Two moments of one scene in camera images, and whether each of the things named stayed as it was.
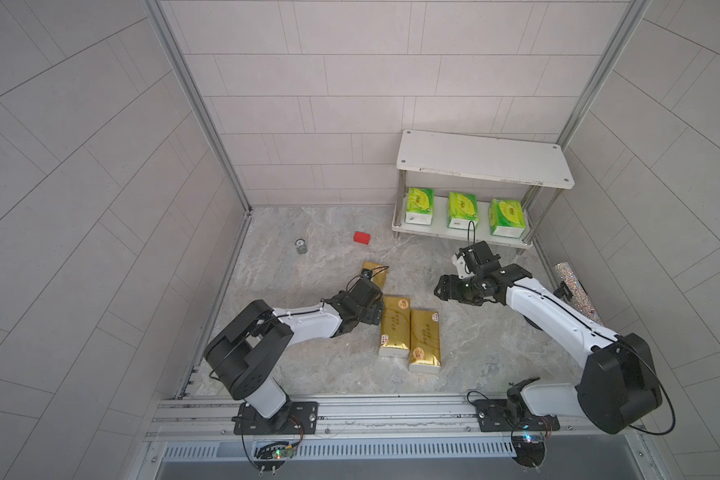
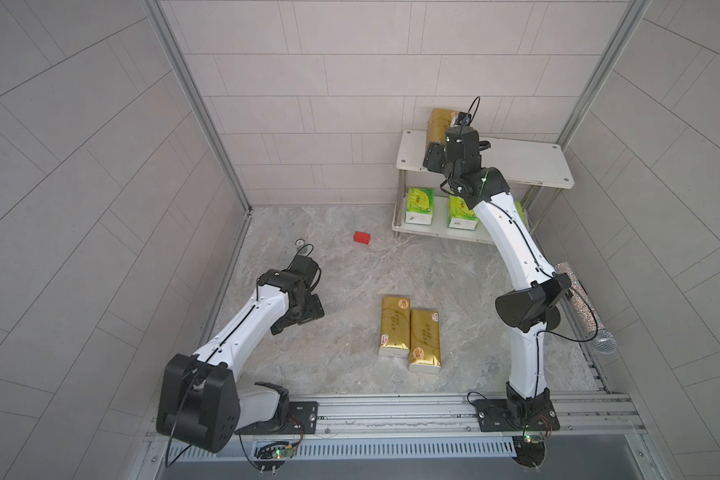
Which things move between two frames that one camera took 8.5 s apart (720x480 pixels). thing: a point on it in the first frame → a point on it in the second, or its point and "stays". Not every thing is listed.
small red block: x=362 y=237 stays
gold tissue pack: x=395 y=338 stays
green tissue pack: x=420 y=206 stays
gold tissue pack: x=379 y=273 → x=439 y=120
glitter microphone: x=580 y=299 stays
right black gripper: x=451 y=280 → x=437 y=155
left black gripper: x=374 y=312 → x=314 y=309
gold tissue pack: x=425 y=341 stays
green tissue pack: x=463 y=211 stays
